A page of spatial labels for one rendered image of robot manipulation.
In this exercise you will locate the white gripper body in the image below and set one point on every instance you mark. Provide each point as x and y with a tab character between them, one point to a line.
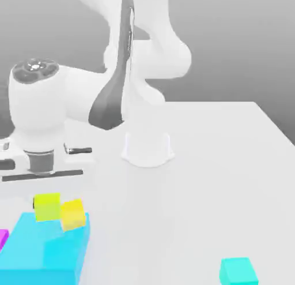
43	175

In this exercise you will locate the small lime cube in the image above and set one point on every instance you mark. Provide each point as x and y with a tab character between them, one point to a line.
47	207

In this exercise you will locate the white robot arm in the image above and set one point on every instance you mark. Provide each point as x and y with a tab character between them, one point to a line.
39	100

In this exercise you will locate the small yellow cube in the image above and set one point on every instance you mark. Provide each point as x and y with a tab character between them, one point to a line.
73	215

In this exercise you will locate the small magenta cube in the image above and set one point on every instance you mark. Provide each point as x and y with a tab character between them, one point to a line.
2	237

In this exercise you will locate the small teal cube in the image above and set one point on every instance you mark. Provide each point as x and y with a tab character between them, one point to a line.
238	272

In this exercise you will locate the large cyan box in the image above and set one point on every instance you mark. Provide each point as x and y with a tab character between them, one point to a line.
25	250

